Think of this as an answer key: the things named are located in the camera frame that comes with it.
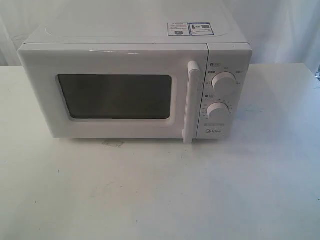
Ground white microwave door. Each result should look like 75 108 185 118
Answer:
18 43 209 143

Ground white microwave oven body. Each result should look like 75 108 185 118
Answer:
23 0 253 140

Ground lower white control knob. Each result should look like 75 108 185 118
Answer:
207 102 230 120

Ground white control knob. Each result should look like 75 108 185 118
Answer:
212 72 237 94
207 102 230 120

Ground upper white control knob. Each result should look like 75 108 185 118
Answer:
212 72 237 94

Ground blue white label sticker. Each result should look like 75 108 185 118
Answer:
167 22 215 37

